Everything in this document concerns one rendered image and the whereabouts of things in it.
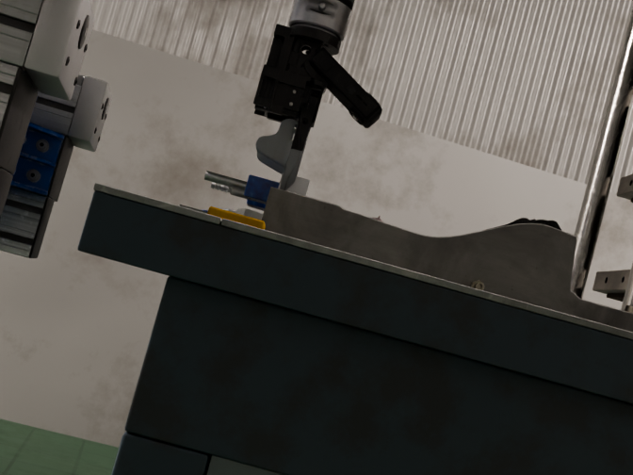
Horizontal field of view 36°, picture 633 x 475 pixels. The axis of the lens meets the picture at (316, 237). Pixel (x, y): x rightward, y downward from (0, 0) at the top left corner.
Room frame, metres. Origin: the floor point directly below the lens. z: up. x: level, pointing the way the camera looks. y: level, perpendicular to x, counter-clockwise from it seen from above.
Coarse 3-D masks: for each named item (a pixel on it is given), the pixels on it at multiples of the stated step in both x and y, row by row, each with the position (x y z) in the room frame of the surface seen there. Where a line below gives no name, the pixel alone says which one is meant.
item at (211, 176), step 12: (216, 180) 1.22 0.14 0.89; (228, 180) 1.22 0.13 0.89; (240, 180) 1.23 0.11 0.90; (252, 180) 1.21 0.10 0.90; (264, 180) 1.21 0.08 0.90; (300, 180) 1.21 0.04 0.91; (252, 192) 1.21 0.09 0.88; (264, 192) 1.21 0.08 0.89; (300, 192) 1.21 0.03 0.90; (264, 204) 1.25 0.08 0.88
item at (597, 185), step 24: (624, 48) 2.46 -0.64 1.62; (624, 72) 2.45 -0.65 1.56; (624, 96) 2.44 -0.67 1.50; (624, 120) 2.44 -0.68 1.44; (600, 144) 2.46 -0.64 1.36; (600, 168) 2.44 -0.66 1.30; (600, 192) 2.44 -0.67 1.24; (600, 216) 2.45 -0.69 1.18; (576, 240) 2.45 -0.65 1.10; (576, 264) 2.44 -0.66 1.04; (576, 288) 2.44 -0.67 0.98
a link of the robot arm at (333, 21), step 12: (300, 0) 1.21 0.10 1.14; (312, 0) 1.20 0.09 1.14; (324, 0) 1.20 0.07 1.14; (336, 0) 1.20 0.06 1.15; (300, 12) 1.20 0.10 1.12; (312, 12) 1.20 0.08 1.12; (324, 12) 1.20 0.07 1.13; (336, 12) 1.20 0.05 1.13; (348, 12) 1.22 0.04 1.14; (288, 24) 1.23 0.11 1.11; (300, 24) 1.21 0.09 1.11; (312, 24) 1.20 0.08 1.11; (324, 24) 1.20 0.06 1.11; (336, 24) 1.20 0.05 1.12; (348, 24) 1.23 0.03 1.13; (336, 36) 1.22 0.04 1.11
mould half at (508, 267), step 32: (288, 192) 1.15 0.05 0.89; (288, 224) 1.15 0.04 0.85; (320, 224) 1.15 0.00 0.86; (352, 224) 1.15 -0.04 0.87; (384, 224) 1.15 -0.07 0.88; (512, 224) 1.16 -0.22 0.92; (544, 224) 1.16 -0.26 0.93; (384, 256) 1.15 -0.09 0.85; (416, 256) 1.15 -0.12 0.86; (448, 256) 1.15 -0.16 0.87; (480, 256) 1.15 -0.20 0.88; (512, 256) 1.16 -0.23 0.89; (544, 256) 1.16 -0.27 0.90; (512, 288) 1.16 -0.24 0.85; (544, 288) 1.16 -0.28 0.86; (608, 320) 1.16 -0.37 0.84
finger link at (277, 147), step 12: (288, 120) 1.20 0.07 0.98; (288, 132) 1.20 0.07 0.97; (264, 144) 1.19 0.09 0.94; (276, 144) 1.19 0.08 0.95; (288, 144) 1.19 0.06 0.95; (276, 156) 1.19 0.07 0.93; (288, 156) 1.18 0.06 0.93; (300, 156) 1.18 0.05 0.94; (288, 168) 1.18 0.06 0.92; (288, 180) 1.19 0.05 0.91
